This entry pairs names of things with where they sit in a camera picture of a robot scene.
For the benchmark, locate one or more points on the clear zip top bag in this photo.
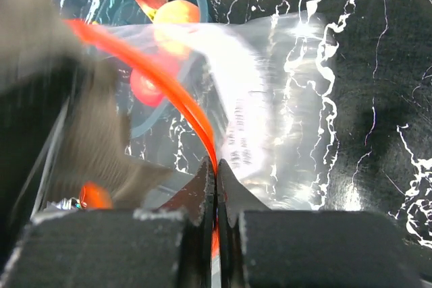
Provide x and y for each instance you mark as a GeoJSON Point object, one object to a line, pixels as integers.
{"type": "Point", "coordinates": [264, 87]}

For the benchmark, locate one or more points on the blue plastic container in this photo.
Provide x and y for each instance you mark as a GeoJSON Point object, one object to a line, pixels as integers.
{"type": "Point", "coordinates": [122, 32]}

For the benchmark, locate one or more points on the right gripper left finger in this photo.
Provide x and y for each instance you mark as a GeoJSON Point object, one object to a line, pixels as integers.
{"type": "Point", "coordinates": [167, 247]}

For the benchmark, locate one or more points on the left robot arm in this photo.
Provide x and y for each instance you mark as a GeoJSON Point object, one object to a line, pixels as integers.
{"type": "Point", "coordinates": [43, 68]}

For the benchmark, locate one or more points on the orange fake fruit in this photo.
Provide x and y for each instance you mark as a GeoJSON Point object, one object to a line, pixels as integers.
{"type": "Point", "coordinates": [169, 22]}

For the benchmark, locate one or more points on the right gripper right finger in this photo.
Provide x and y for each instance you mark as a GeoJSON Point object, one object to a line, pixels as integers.
{"type": "Point", "coordinates": [260, 247]}

